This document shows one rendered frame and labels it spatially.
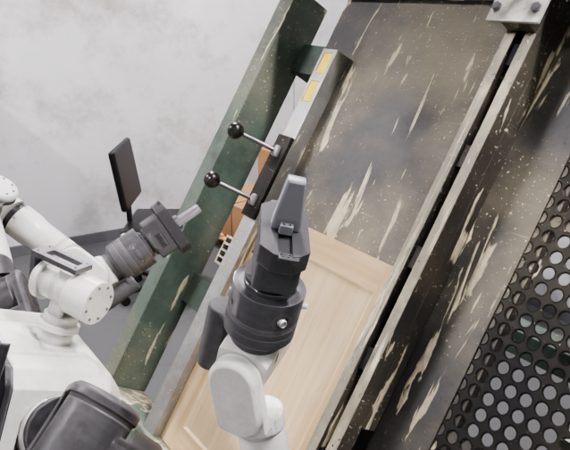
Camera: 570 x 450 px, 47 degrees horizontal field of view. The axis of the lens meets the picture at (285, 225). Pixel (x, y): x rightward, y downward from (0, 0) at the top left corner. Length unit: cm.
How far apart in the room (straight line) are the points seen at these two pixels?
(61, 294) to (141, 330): 72
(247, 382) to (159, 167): 448
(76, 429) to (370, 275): 60
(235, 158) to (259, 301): 97
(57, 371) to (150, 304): 76
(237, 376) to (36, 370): 29
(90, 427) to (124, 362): 89
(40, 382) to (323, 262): 60
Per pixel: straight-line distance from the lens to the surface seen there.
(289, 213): 71
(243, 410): 82
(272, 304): 74
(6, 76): 487
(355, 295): 122
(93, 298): 98
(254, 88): 167
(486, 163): 112
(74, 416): 84
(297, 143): 147
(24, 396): 93
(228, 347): 81
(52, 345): 103
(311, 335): 127
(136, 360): 173
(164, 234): 139
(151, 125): 513
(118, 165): 386
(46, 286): 102
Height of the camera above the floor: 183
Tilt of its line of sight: 20 degrees down
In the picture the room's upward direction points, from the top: straight up
